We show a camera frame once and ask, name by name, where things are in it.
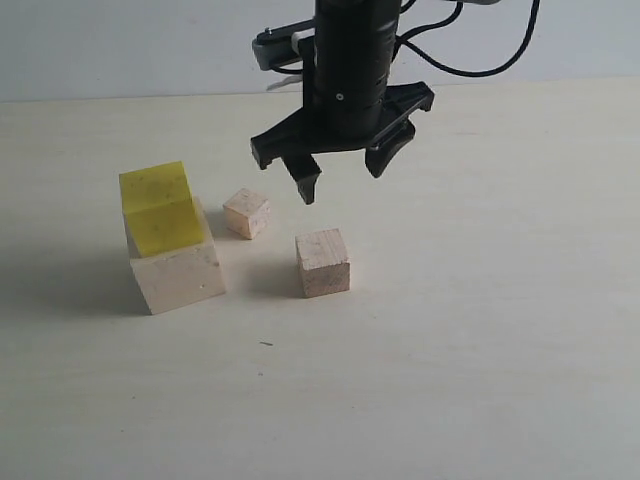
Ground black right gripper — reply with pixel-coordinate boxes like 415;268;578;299
251;1;434;205

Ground small pale wooden cube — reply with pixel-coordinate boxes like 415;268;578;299
223;188;271;240

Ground medium wooden cube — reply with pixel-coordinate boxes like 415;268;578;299
295;228;351;298

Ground yellow cube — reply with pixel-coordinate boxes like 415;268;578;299
119;161;204;257

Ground large pale wooden cube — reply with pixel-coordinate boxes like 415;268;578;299
123;196;227;315

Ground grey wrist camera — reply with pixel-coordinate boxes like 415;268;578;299
251;19;315;91

